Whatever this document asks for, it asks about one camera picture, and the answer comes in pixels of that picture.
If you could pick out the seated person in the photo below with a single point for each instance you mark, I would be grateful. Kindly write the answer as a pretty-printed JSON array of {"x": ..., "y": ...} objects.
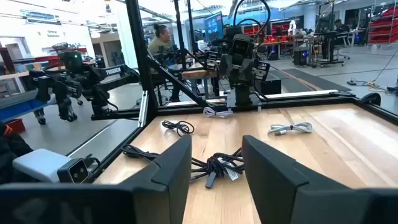
[{"x": 160, "y": 42}]

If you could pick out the silver aluminium bracket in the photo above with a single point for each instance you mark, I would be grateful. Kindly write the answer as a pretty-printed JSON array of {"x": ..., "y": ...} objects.
[{"x": 143, "y": 109}]

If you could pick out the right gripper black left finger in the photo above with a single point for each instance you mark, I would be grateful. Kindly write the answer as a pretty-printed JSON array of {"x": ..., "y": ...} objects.
[{"x": 161, "y": 193}]

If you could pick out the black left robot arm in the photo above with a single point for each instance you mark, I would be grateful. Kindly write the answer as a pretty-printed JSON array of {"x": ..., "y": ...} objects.
[{"x": 242, "y": 93}]

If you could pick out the blue grey cart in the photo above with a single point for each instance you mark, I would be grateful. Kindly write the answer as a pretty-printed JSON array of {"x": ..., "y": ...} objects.
[{"x": 18, "y": 107}]

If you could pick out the wooden desk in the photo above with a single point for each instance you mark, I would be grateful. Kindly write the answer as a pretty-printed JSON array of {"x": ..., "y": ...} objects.
[{"x": 197, "y": 74}]

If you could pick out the white rectangular box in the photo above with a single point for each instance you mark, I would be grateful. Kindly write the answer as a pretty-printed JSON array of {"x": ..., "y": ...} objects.
[{"x": 37, "y": 163}]

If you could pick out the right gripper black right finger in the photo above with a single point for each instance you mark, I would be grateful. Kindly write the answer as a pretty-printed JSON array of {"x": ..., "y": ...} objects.
[{"x": 280, "y": 193}]

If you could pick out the black background robot arm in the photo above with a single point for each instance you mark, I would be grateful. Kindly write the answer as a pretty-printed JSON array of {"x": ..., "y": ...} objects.
[{"x": 93, "y": 81}]

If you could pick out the small red bin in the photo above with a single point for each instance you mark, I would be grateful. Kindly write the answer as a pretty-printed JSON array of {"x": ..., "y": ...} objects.
[{"x": 15, "y": 125}]

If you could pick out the black computer tower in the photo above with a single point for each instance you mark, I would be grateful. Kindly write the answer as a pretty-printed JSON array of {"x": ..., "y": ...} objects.
[{"x": 300, "y": 56}]

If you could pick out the computer monitor with blue screen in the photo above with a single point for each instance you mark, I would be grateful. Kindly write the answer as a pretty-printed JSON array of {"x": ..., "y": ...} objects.
[{"x": 213, "y": 27}]

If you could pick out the black cloth bundle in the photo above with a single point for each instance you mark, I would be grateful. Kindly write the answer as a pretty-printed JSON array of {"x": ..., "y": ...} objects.
[{"x": 11, "y": 152}]

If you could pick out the small black camera box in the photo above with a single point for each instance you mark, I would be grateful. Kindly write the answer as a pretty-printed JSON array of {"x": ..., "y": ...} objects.
[{"x": 73, "y": 170}]

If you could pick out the distant person at desk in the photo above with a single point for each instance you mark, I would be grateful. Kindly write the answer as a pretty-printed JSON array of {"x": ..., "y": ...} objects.
[{"x": 341, "y": 26}]

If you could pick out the black aluminium table frame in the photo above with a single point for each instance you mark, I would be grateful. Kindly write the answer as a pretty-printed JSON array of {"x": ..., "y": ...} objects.
[{"x": 140, "y": 62}]

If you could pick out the shelf with red bins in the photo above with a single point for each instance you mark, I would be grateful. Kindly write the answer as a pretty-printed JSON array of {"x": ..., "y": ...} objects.
[{"x": 384, "y": 25}]

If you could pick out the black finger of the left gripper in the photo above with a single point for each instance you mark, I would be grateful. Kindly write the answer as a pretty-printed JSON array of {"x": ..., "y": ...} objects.
[
  {"x": 225, "y": 69},
  {"x": 247, "y": 71}
]

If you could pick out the black floor mat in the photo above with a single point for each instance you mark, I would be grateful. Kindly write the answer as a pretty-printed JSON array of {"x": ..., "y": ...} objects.
[{"x": 308, "y": 79}]

